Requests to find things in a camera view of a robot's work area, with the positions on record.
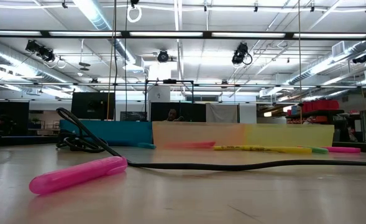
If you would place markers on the pink highlighter marker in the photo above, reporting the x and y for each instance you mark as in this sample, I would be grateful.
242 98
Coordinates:
342 150
77 174
192 145

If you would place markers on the yellow highlighter marker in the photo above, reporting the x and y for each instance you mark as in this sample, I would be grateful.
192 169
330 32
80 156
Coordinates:
232 148
291 150

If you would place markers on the green highlighter marker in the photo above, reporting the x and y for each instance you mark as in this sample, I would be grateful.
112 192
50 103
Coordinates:
321 150

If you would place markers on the black partition panel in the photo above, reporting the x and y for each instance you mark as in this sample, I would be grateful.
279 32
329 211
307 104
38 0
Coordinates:
195 112

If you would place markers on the orange translucent plastic bin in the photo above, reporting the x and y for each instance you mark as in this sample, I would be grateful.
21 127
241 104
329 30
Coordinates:
195 132

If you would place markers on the grey fabric panel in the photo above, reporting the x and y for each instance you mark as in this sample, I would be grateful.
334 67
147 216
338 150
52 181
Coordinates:
221 113

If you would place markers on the black ceiling spotlight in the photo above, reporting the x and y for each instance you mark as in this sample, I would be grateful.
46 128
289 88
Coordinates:
359 59
163 56
240 54
43 51

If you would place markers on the blue plastic bin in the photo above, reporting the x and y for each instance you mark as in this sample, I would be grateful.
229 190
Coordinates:
123 132

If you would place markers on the black overhead light bar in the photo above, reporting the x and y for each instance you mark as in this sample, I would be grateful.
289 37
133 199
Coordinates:
207 34

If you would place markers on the large black monitor screen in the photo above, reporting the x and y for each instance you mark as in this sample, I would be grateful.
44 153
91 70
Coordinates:
92 105

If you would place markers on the yellow translucent plastic bin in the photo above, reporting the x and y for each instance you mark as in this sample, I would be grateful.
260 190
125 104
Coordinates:
288 135

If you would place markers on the red storage bin shelf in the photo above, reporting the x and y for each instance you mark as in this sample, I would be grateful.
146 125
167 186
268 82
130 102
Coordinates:
321 105

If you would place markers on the black neighbouring rig frame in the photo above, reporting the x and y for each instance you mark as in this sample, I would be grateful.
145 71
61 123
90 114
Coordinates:
170 81

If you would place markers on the silver ceiling air duct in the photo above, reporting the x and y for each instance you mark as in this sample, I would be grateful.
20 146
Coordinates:
98 18
21 67
325 63

